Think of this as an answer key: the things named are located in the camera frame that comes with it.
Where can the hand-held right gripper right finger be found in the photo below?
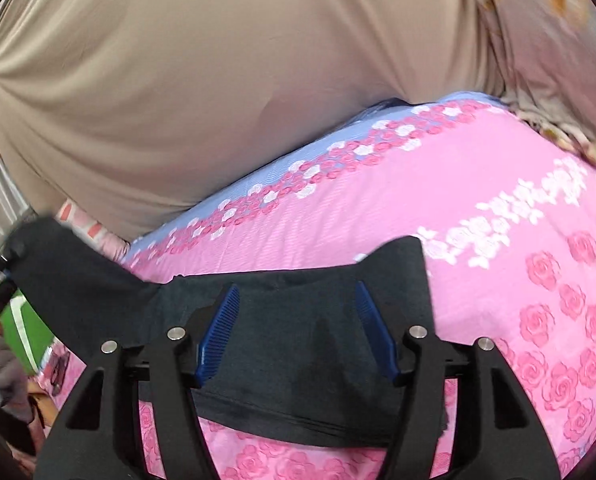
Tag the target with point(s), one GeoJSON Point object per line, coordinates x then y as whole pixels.
{"type": "Point", "coordinates": [377, 335]}

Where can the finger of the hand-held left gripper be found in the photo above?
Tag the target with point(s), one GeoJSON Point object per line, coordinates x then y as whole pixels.
{"type": "Point", "coordinates": [15, 248]}

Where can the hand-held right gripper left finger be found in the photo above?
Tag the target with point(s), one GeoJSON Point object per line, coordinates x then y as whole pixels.
{"type": "Point", "coordinates": [218, 340]}

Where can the dark grey pants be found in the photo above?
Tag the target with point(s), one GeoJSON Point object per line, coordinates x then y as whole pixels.
{"type": "Point", "coordinates": [288, 350]}

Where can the person's left hand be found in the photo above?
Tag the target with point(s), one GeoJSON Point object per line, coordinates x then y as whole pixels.
{"type": "Point", "coordinates": [0, 370]}

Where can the green and white box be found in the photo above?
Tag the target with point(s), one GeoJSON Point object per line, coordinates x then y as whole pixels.
{"type": "Point", "coordinates": [25, 332]}

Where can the pink cartoon pillow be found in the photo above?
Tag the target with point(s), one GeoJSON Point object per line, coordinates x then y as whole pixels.
{"type": "Point", "coordinates": [85, 227]}

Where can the pink rose bed sheet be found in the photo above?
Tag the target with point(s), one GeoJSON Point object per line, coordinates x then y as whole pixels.
{"type": "Point", "coordinates": [427, 185]}

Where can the beige cloth cover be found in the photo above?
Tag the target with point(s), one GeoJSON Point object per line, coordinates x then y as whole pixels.
{"type": "Point", "coordinates": [203, 85]}

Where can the beige floral cloth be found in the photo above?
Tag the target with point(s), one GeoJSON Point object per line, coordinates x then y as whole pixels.
{"type": "Point", "coordinates": [542, 50]}

